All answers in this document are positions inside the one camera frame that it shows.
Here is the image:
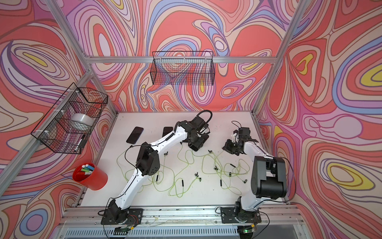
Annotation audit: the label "green earphones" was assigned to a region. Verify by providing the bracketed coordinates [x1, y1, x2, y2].
[115, 145, 137, 183]
[208, 150, 249, 184]
[168, 143, 202, 198]
[202, 150, 248, 196]
[144, 144, 181, 194]

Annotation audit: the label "black phone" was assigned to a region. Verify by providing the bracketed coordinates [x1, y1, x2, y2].
[126, 126, 144, 144]
[162, 126, 174, 138]

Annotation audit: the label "black wire basket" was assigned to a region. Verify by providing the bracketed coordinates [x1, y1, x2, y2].
[31, 83, 108, 154]
[150, 50, 215, 86]

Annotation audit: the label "far left black phone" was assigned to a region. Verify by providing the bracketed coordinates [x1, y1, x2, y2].
[126, 126, 144, 144]

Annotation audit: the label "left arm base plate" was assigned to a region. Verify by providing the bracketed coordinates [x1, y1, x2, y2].
[97, 208, 143, 226]

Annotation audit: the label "left black wire basket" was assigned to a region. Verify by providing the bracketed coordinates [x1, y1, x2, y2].
[31, 83, 108, 154]

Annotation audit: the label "black marker in basket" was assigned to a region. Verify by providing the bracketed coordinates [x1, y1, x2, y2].
[77, 134, 87, 150]

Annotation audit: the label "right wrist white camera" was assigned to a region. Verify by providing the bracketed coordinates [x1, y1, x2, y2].
[231, 133, 238, 143]

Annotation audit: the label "white tape roll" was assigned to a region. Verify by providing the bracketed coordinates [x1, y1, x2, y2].
[71, 113, 94, 126]

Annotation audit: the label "back black wire basket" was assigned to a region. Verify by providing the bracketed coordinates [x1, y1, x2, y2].
[150, 50, 215, 86]

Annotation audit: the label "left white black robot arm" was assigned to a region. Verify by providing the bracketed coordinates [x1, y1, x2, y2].
[101, 110, 212, 225]

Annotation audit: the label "red cup with markers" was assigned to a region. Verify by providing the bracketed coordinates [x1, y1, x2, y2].
[72, 163, 108, 191]

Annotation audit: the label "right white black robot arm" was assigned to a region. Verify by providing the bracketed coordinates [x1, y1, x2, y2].
[221, 127, 287, 223]

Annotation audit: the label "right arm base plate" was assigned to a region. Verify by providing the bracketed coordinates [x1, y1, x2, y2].
[219, 207, 262, 225]

